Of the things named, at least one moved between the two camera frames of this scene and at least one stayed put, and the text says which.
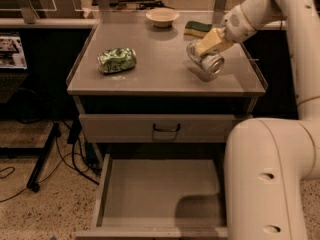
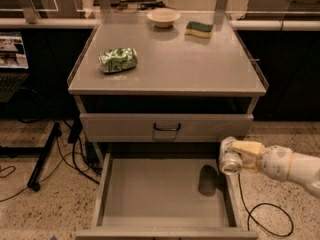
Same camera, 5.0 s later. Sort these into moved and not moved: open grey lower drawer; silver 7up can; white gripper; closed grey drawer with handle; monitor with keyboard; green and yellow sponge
Moved: white gripper; silver 7up can
Not moved: open grey lower drawer; green and yellow sponge; monitor with keyboard; closed grey drawer with handle
